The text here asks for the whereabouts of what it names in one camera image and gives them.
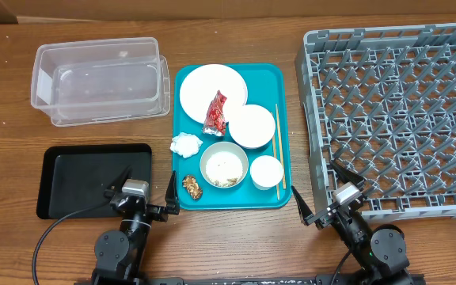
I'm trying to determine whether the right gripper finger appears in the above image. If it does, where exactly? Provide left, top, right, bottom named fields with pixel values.
left=330, top=160, right=365, bottom=188
left=291, top=186, right=314, bottom=226

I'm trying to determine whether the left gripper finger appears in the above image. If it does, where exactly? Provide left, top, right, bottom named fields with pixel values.
left=165, top=170, right=180, bottom=215
left=104, top=166, right=132, bottom=198

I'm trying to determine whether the white paper cup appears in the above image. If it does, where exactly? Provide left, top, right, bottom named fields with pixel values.
left=249, top=155, right=283, bottom=190

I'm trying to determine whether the white tissue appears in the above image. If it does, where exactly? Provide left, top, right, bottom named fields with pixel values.
left=170, top=132, right=203, bottom=158

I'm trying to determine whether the red snack wrapper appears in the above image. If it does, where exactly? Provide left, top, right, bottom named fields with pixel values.
left=202, top=90, right=227, bottom=137

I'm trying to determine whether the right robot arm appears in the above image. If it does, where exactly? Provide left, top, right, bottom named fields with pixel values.
left=291, top=161, right=424, bottom=285

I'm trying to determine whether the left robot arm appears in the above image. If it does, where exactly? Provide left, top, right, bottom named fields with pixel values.
left=90, top=167, right=180, bottom=284

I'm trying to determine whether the grey dishwasher rack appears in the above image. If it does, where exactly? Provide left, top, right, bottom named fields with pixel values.
left=295, top=23, right=456, bottom=221

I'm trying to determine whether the brown food scrap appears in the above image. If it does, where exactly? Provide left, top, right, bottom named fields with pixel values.
left=182, top=175, right=203, bottom=200

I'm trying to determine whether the black plastic tray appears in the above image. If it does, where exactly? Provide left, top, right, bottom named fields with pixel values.
left=36, top=143, right=152, bottom=219

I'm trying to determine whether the grey bowl of rice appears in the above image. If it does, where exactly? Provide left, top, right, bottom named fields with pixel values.
left=199, top=142, right=249, bottom=188

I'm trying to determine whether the clear plastic bin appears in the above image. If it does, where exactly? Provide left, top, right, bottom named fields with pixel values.
left=30, top=37, right=171, bottom=127

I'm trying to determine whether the teal serving tray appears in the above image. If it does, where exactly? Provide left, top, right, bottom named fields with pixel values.
left=172, top=63, right=292, bottom=211

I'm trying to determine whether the large white plate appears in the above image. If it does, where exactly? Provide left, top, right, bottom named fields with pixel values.
left=179, top=64, right=248, bottom=124

